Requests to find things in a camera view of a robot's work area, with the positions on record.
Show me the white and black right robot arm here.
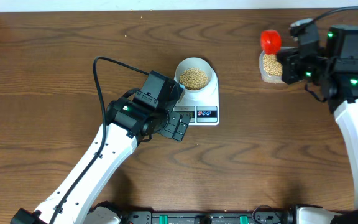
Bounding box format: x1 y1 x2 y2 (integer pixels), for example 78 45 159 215
277 22 358 223

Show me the clear container of soybeans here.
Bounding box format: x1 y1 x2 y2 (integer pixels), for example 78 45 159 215
259 47 293 84

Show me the white plastic bowl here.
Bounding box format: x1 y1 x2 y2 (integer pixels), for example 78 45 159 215
175 57 214 91

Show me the white digital kitchen scale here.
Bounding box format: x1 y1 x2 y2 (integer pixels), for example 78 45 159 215
174 71 219 126

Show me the red plastic measuring scoop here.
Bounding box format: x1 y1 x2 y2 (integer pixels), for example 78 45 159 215
260 30 282 54

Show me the black mounting rail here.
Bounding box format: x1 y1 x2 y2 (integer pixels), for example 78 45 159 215
120 207 296 224

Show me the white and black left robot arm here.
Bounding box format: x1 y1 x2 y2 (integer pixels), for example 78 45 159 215
11 71 190 223

